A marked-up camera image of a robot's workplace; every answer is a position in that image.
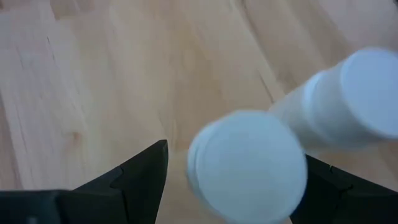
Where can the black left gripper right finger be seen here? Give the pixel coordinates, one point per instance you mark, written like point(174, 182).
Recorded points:
point(342, 202)

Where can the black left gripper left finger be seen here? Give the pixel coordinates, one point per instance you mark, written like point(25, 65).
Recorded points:
point(136, 193)

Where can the white pill bottle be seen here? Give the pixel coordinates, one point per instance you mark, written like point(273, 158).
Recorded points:
point(248, 168)
point(357, 96)

